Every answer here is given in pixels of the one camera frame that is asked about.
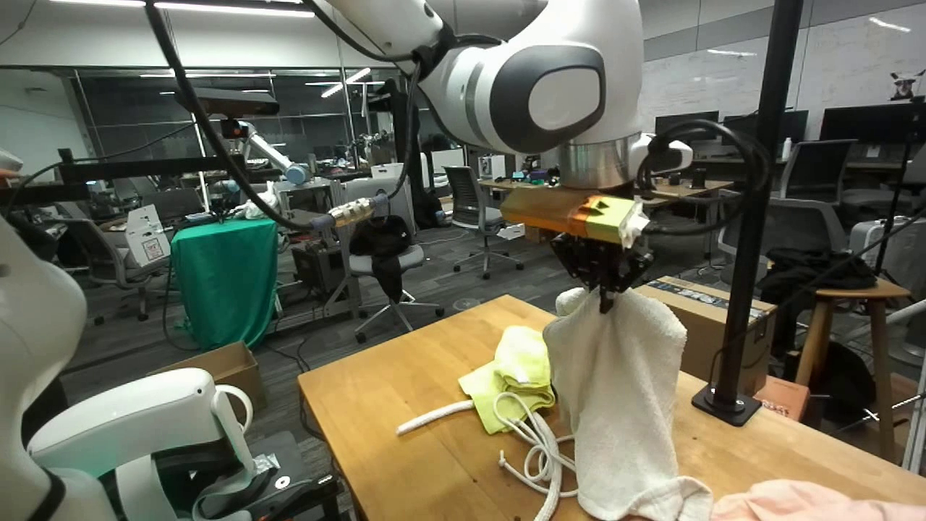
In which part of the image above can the black bag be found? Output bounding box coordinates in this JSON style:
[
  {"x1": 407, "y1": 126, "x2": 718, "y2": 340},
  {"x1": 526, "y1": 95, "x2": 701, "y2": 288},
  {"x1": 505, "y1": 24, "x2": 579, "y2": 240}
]
[{"x1": 346, "y1": 211, "x2": 413, "y2": 301}]

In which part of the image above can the light grey swivel chair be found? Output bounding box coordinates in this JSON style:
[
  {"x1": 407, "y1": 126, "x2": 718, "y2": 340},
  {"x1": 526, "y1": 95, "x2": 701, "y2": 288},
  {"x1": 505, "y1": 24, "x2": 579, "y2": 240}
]
[{"x1": 340, "y1": 178, "x2": 444, "y2": 345}]

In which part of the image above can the green draped cloth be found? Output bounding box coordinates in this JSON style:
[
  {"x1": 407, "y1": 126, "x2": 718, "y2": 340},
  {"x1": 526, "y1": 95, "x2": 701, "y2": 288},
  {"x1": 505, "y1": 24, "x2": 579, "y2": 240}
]
[{"x1": 168, "y1": 214, "x2": 281, "y2": 354}]

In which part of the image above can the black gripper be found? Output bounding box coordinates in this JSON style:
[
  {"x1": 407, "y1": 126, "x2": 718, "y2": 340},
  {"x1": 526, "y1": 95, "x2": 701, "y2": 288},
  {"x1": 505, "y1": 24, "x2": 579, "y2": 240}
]
[{"x1": 552, "y1": 234, "x2": 650, "y2": 319}]

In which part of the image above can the black jacket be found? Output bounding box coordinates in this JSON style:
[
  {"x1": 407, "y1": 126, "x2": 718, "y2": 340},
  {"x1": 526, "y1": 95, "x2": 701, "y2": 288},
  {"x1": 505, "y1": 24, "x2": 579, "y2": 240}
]
[{"x1": 757, "y1": 249, "x2": 877, "y2": 322}]

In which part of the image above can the white paper sign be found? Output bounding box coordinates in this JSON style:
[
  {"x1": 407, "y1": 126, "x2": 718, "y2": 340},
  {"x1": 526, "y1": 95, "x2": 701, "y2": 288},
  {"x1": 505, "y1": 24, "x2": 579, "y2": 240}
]
[{"x1": 123, "y1": 199, "x2": 171, "y2": 269}]

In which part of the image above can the cardboard box with black tape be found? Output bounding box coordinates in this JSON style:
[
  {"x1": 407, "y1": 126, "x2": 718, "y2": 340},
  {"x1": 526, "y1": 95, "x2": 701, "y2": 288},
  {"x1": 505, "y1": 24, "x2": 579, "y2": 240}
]
[{"x1": 633, "y1": 273, "x2": 779, "y2": 400}]

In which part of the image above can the wooden stool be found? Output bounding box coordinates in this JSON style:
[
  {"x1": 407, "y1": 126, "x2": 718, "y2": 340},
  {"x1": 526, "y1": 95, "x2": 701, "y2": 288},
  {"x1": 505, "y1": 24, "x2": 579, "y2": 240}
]
[{"x1": 792, "y1": 277, "x2": 912, "y2": 451}]

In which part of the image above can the small plain cardboard box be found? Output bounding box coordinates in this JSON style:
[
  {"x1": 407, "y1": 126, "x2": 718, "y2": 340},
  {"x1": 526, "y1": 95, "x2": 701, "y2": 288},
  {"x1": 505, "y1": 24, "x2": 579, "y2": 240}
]
[{"x1": 154, "y1": 343, "x2": 269, "y2": 409}]

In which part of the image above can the black vertical pole with base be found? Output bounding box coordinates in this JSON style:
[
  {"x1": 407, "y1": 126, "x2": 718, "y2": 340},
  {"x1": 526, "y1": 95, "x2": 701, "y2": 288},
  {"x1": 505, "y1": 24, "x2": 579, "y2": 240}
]
[{"x1": 690, "y1": 0, "x2": 803, "y2": 428}]

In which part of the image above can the wooden office desk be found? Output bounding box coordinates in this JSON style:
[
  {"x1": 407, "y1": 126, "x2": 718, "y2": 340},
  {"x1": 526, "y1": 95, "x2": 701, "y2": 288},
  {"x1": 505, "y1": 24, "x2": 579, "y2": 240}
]
[{"x1": 640, "y1": 178, "x2": 735, "y2": 285}]

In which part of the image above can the black tripod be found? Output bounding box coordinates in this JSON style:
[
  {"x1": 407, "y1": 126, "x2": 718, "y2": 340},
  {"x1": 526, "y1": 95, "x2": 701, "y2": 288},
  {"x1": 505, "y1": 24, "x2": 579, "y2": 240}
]
[{"x1": 870, "y1": 68, "x2": 926, "y2": 292}]

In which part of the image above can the pink flat box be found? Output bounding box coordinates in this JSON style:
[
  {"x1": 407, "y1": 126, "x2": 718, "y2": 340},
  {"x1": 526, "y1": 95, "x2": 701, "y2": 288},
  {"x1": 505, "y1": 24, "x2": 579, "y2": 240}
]
[{"x1": 756, "y1": 373, "x2": 811, "y2": 424}]

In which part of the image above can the grey office chair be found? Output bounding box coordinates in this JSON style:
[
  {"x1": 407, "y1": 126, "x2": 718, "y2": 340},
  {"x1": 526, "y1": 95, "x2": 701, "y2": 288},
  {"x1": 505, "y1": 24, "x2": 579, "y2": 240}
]
[{"x1": 718, "y1": 136, "x2": 857, "y2": 259}]

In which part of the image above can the black computer monitor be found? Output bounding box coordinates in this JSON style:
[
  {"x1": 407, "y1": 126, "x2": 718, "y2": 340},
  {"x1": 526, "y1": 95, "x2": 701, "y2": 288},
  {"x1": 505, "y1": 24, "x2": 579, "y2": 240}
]
[
  {"x1": 819, "y1": 102, "x2": 926, "y2": 147},
  {"x1": 654, "y1": 110, "x2": 721, "y2": 147},
  {"x1": 721, "y1": 108, "x2": 811, "y2": 147}
]

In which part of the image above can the light pink towel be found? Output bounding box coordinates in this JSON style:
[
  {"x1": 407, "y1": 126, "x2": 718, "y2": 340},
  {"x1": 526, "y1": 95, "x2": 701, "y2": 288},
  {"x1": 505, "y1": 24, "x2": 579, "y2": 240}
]
[{"x1": 712, "y1": 477, "x2": 926, "y2": 521}]

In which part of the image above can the black office chair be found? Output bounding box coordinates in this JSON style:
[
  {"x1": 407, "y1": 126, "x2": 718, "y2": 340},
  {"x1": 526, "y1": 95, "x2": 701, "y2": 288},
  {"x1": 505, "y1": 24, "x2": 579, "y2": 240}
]
[{"x1": 442, "y1": 163, "x2": 523, "y2": 285}]

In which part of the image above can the white towel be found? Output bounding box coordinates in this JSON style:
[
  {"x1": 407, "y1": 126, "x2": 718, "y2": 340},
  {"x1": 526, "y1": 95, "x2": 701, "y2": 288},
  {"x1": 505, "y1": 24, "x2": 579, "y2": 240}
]
[{"x1": 540, "y1": 288, "x2": 715, "y2": 521}]

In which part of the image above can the yellow green cloth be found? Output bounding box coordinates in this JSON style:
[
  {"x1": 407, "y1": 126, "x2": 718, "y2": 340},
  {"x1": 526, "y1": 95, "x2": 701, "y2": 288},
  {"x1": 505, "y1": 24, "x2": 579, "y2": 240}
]
[{"x1": 458, "y1": 324, "x2": 560, "y2": 437}]

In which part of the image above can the white rope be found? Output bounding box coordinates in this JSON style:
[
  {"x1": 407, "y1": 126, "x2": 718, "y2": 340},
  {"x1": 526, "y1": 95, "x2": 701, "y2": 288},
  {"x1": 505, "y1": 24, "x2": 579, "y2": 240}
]
[{"x1": 392, "y1": 389, "x2": 583, "y2": 521}]

